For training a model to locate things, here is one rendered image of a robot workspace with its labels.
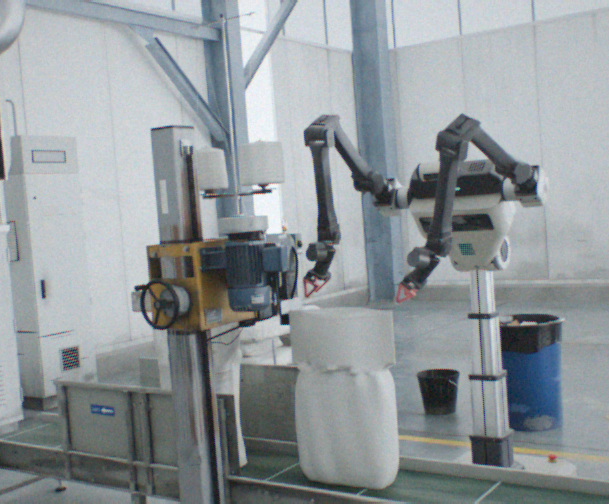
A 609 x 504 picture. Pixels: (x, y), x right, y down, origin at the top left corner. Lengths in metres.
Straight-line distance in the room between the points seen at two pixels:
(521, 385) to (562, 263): 6.11
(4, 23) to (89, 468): 2.74
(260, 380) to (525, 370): 1.90
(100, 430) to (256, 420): 0.70
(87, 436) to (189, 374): 0.97
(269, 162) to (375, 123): 8.96
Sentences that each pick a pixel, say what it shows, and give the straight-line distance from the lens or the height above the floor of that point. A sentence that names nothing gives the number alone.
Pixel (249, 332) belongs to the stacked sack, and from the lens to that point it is 5.97.
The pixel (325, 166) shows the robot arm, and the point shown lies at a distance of 3.05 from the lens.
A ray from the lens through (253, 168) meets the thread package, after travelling 3.01.
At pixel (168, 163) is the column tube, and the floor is 1.63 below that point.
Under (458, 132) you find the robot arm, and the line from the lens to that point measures 2.74.
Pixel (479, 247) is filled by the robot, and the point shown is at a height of 1.23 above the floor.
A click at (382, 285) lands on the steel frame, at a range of 11.97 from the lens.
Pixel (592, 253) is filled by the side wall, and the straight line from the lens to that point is 11.07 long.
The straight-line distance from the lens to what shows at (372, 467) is 3.15.
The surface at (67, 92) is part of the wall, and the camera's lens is 7.98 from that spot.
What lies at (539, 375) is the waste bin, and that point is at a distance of 5.17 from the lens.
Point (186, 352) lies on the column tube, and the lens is 3.04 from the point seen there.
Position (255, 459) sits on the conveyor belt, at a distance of 3.65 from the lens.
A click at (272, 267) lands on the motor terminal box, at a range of 2.90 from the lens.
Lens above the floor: 1.43
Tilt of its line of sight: 3 degrees down
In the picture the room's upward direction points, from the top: 4 degrees counter-clockwise
